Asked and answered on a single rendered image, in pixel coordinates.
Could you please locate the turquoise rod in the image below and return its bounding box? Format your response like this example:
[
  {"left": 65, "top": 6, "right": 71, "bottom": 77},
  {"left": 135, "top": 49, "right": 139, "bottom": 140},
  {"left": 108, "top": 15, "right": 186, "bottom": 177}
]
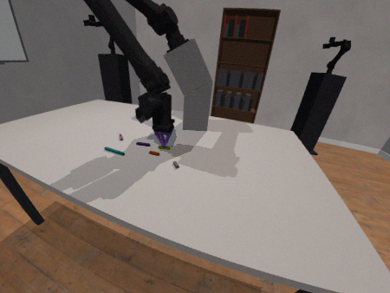
[{"left": 104, "top": 146, "right": 125, "bottom": 156}]

